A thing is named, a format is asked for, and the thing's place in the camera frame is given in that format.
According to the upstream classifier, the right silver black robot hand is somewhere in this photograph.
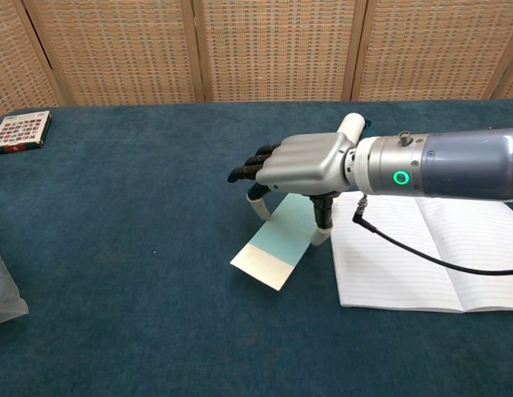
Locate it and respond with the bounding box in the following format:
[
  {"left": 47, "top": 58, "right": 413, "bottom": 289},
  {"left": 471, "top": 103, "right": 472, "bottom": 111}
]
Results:
[{"left": 227, "top": 132, "right": 361, "bottom": 246}]

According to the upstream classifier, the light blue tasselled bookmark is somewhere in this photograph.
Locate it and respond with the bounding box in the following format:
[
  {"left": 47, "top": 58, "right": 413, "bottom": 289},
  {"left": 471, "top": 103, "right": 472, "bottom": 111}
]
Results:
[{"left": 230, "top": 193, "right": 319, "bottom": 292}]

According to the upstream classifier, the open white lined notebook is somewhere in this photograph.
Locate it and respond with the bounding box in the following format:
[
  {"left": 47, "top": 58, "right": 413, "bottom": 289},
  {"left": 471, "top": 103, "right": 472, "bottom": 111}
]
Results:
[{"left": 330, "top": 190, "right": 513, "bottom": 314}]

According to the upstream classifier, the dark blue table cloth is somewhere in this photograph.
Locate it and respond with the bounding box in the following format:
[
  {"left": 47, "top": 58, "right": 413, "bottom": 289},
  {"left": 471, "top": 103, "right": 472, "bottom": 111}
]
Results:
[{"left": 0, "top": 98, "right": 513, "bottom": 397}]

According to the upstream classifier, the picture grid card box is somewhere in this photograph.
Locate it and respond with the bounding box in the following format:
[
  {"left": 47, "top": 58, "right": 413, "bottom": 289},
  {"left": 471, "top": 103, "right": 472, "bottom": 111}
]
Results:
[{"left": 0, "top": 110, "right": 52, "bottom": 156}]

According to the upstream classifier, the translucent plastic bag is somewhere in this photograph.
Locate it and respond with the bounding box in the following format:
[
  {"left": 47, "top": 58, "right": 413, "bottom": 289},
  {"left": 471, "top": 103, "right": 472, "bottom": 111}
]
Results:
[{"left": 0, "top": 242, "right": 29, "bottom": 328}]

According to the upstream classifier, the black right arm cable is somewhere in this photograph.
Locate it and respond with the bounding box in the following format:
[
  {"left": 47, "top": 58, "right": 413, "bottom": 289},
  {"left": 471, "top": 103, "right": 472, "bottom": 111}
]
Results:
[{"left": 352, "top": 197, "right": 513, "bottom": 276}]

